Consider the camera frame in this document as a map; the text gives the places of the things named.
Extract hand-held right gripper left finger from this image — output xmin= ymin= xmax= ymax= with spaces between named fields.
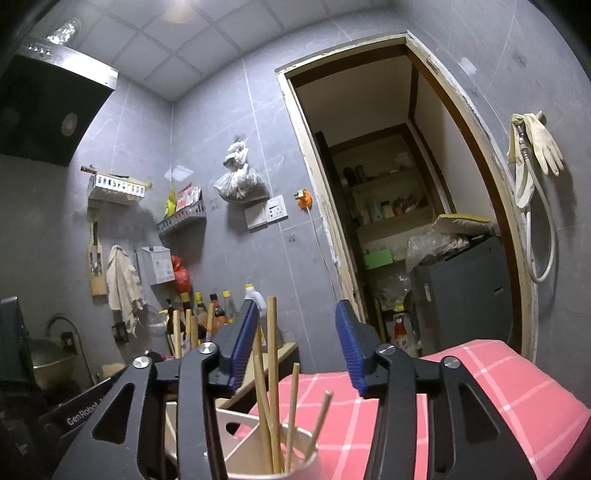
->
xmin=53 ymin=299 xmax=262 ymax=480

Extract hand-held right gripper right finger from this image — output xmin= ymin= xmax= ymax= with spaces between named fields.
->
xmin=335 ymin=299 xmax=539 ymax=480

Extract dark soy sauce bottle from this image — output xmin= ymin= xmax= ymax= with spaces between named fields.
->
xmin=208 ymin=293 xmax=227 ymax=329

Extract clear cooking oil jug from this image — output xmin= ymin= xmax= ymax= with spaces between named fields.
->
xmin=242 ymin=284 xmax=269 ymax=343

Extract red white bottle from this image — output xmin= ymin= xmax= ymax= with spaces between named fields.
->
xmin=392 ymin=314 xmax=414 ymax=352

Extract metal wok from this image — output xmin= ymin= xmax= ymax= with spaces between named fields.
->
xmin=30 ymin=339 xmax=75 ymax=394

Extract red plastic bag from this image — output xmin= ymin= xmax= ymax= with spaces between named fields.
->
xmin=171 ymin=255 xmax=191 ymax=294

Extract green box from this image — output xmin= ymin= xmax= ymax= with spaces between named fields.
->
xmin=363 ymin=249 xmax=393 ymax=271

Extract metal faucet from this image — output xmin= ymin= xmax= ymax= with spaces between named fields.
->
xmin=45 ymin=314 xmax=96 ymax=389

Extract pink checked tablecloth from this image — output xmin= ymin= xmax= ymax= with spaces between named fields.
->
xmin=231 ymin=339 xmax=591 ymax=480

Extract grey cabinet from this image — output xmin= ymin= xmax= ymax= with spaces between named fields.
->
xmin=409 ymin=234 xmax=515 ymax=358

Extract crumpled clear plastic bags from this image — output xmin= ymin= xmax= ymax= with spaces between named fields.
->
xmin=405 ymin=231 xmax=474 ymax=274

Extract hanging cream towel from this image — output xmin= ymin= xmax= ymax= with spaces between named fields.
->
xmin=106 ymin=244 xmax=147 ymax=336

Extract colourful spice packets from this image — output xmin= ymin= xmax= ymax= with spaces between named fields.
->
xmin=164 ymin=182 xmax=204 ymax=220

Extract hanging clear plastic bag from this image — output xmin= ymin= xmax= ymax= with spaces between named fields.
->
xmin=213 ymin=138 xmax=270 ymax=203

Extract folded olive cushion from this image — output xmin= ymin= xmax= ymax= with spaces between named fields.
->
xmin=434 ymin=213 xmax=500 ymax=240

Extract wooden storage shelves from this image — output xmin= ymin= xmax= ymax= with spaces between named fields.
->
xmin=330 ymin=124 xmax=455 ymax=259

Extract cream rubber gloves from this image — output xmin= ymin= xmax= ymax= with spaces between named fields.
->
xmin=525 ymin=111 xmax=565 ymax=177

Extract black range hood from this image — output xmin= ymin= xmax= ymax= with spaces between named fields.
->
xmin=0 ymin=18 xmax=120 ymax=167

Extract white wall box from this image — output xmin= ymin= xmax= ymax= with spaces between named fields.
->
xmin=141 ymin=246 xmax=177 ymax=286

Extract white wall socket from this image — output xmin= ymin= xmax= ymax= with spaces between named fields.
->
xmin=244 ymin=195 xmax=289 ymax=230

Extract grey wall shelf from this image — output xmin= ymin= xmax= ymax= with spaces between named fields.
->
xmin=157 ymin=200 xmax=207 ymax=239

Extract wooden door frame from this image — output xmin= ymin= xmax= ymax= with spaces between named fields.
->
xmin=276 ymin=31 xmax=542 ymax=366

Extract white wall rack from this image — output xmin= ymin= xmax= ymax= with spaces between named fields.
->
xmin=88 ymin=173 xmax=153 ymax=205

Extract white flexible hose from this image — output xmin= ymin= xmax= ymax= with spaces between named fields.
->
xmin=517 ymin=122 xmax=557 ymax=284

